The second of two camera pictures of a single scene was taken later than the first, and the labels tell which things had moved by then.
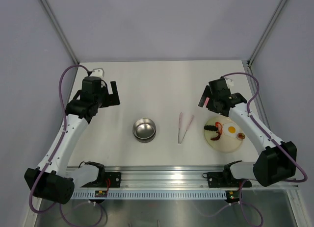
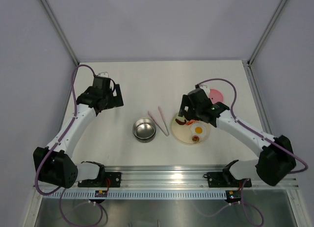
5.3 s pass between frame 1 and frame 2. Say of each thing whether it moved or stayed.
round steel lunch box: stayed
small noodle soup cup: moved
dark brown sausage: moved
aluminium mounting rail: stayed
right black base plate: stayed
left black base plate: stayed
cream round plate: moved
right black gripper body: moved
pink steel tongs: moved
